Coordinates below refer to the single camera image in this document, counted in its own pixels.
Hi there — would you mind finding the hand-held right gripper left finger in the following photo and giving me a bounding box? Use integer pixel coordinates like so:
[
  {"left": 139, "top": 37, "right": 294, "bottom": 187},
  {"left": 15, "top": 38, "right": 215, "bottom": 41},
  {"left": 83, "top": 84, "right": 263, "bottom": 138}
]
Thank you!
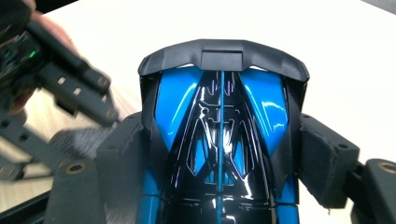
[{"left": 96, "top": 111, "right": 154, "bottom": 224}]

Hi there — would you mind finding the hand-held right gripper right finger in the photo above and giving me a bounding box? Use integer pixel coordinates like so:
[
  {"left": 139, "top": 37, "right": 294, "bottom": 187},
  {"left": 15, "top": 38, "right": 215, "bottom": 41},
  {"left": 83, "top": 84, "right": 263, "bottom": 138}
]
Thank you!
[{"left": 296, "top": 112, "right": 361, "bottom": 209}]

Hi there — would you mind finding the blue and black toy car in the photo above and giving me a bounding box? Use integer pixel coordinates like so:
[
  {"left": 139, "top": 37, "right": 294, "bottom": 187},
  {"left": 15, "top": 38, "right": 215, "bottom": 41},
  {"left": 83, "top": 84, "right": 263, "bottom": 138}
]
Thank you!
[{"left": 136, "top": 38, "right": 311, "bottom": 224}]

